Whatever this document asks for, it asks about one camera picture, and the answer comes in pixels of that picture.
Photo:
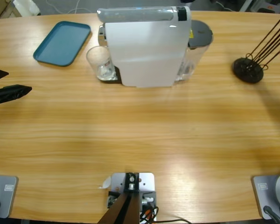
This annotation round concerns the white paper tab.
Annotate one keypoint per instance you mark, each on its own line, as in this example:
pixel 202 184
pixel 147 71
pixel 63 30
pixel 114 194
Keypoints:
pixel 105 183

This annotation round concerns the white capsule coffee machine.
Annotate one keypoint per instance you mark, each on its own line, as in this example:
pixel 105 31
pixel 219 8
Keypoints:
pixel 142 53

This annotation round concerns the clear glass cup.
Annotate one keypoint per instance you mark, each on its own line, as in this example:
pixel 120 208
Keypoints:
pixel 100 60

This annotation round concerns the black capsule holder with rods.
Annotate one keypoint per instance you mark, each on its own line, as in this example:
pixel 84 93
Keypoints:
pixel 247 70

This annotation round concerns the clear water tank black lid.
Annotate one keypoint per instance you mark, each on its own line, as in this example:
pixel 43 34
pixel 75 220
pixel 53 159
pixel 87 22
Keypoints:
pixel 200 31

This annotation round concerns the white foam block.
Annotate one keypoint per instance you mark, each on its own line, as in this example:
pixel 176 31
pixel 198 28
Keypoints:
pixel 25 5

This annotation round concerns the white metal frame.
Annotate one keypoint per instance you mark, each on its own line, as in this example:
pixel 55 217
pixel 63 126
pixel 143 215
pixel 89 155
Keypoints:
pixel 245 5

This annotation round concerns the white block with dark post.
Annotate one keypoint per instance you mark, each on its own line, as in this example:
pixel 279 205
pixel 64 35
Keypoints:
pixel 130 184

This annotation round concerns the grey coffee machine lever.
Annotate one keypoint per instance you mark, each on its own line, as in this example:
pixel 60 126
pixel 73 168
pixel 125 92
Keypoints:
pixel 135 14

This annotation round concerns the grey equipment box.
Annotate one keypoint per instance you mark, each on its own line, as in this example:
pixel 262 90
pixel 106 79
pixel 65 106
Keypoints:
pixel 270 5

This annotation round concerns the teal plastic tray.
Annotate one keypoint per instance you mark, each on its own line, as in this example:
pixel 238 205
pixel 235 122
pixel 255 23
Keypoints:
pixel 60 44

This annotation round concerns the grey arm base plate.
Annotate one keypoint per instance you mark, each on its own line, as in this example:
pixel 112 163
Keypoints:
pixel 4 196
pixel 270 191

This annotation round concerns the brown cardboard box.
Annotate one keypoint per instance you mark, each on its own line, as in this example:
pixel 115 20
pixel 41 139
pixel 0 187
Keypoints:
pixel 0 9

